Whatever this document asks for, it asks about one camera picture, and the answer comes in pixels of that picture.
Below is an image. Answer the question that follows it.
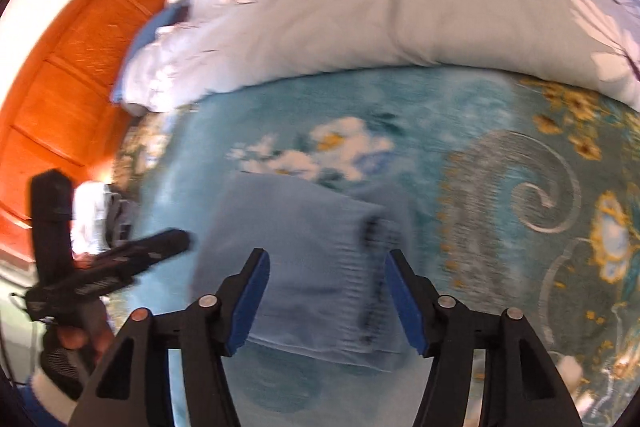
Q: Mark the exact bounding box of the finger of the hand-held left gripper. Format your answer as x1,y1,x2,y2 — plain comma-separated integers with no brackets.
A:
100,229,192,275
29,171,77,288

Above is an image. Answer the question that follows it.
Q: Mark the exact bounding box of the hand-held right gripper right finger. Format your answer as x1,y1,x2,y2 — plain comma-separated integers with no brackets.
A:
385,249,585,427

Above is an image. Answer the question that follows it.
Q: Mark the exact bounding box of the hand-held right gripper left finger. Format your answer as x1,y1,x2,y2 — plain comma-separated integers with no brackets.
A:
70,248,271,427

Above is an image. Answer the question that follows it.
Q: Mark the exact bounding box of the light blue sweater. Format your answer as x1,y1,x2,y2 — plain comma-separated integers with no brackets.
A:
190,172,426,375

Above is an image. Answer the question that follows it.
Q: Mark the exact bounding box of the person's left forearm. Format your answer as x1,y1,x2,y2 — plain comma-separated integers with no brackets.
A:
20,367,78,427

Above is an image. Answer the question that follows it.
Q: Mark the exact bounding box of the person's left hand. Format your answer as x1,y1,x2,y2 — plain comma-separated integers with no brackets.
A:
55,302,116,358

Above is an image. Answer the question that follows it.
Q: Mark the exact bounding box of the white cloth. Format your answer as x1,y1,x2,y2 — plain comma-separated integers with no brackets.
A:
71,181,118,254

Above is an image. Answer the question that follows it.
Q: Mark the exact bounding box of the dark cloth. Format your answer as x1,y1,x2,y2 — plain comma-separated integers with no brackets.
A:
104,192,140,250

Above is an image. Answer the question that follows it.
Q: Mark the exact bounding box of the orange wooden headboard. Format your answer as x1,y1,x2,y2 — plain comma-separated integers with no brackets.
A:
0,0,223,265

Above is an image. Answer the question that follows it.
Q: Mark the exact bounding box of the teal floral blanket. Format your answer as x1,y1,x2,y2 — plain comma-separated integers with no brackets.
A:
107,64,640,427

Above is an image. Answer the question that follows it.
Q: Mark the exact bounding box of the blue pillow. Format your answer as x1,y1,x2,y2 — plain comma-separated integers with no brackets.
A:
137,4,191,52

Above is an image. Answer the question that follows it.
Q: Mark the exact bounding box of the light blue floral duvet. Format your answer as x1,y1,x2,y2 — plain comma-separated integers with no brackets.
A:
112,0,640,115

